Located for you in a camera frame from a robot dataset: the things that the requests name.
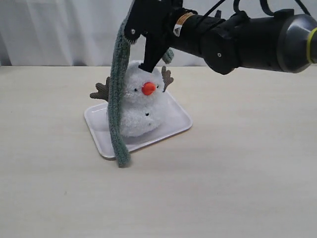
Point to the white backdrop curtain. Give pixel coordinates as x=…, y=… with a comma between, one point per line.
x=60, y=32

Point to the white rectangular plastic tray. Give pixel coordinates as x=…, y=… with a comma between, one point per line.
x=177, y=121

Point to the green knitted scarf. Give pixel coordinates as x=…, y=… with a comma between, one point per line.
x=120, y=61

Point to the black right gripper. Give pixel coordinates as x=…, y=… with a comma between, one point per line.
x=151, y=19

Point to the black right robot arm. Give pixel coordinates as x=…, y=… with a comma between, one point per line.
x=281, y=41

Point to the white plush snowman toy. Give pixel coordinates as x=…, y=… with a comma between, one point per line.
x=144, y=99

